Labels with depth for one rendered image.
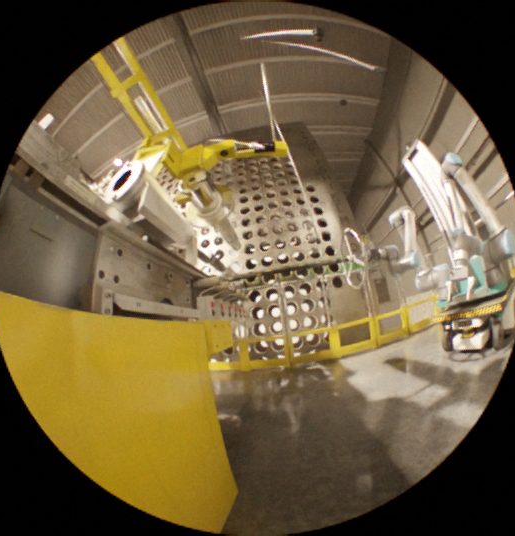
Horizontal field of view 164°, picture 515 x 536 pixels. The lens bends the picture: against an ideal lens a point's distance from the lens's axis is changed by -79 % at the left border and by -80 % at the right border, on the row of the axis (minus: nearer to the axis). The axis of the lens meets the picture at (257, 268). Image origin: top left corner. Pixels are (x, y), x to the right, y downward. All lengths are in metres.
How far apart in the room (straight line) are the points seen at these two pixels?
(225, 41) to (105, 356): 8.87
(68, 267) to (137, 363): 0.46
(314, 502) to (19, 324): 0.69
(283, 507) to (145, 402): 0.51
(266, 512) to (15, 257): 0.92
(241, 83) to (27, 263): 8.97
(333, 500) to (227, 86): 9.59
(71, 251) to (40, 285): 0.16
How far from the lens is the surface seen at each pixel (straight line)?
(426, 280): 1.71
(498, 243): 1.37
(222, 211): 1.28
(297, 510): 0.65
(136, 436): 0.28
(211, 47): 8.86
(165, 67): 9.25
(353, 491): 0.69
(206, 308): 1.12
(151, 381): 0.29
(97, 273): 0.67
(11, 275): 0.61
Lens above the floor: 0.57
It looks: 18 degrees up
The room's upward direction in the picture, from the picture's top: 7 degrees counter-clockwise
